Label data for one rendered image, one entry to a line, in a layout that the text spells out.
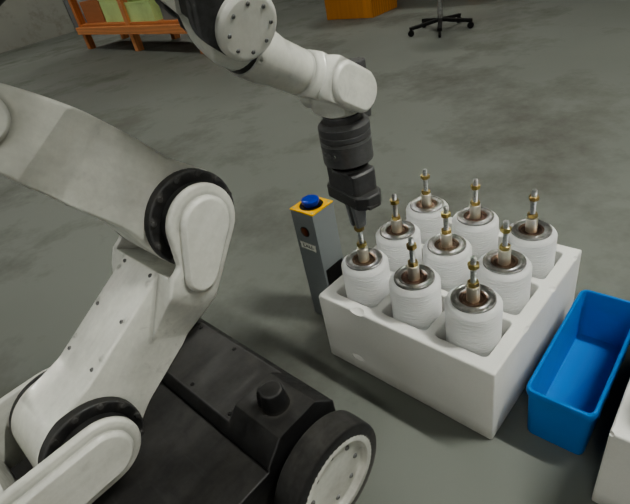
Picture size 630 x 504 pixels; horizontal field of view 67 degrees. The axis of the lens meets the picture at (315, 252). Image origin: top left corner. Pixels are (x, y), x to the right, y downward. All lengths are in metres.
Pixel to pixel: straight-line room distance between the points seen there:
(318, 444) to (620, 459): 0.42
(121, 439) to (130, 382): 0.08
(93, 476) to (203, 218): 0.38
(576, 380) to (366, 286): 0.45
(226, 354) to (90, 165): 0.46
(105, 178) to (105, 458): 0.38
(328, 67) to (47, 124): 0.37
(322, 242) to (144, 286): 0.47
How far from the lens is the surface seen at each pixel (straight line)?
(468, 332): 0.85
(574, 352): 1.14
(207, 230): 0.68
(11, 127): 0.58
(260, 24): 0.59
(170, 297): 0.70
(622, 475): 0.87
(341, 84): 0.73
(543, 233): 1.02
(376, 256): 0.97
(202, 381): 0.91
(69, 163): 0.62
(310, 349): 1.16
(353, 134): 0.80
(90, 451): 0.74
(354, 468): 0.88
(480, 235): 1.05
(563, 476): 0.97
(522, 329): 0.92
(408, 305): 0.89
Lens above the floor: 0.82
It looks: 34 degrees down
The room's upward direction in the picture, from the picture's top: 13 degrees counter-clockwise
